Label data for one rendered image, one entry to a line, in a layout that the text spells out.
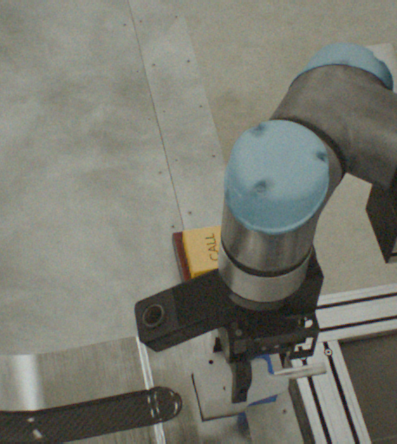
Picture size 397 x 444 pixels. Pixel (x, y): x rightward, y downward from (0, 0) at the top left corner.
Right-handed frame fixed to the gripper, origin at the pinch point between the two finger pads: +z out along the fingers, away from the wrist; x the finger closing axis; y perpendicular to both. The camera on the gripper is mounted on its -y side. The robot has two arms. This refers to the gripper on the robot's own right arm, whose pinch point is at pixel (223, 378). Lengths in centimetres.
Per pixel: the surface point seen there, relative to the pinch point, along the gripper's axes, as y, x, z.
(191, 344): -1.7, 6.1, 3.5
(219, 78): 32, 118, 92
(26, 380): -19.1, 5.4, 3.9
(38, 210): -15.0, 32.3, 12.5
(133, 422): -9.2, -1.1, 4.2
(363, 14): 70, 133, 92
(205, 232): 3.6, 23.0, 8.8
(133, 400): -8.8, 1.3, 4.2
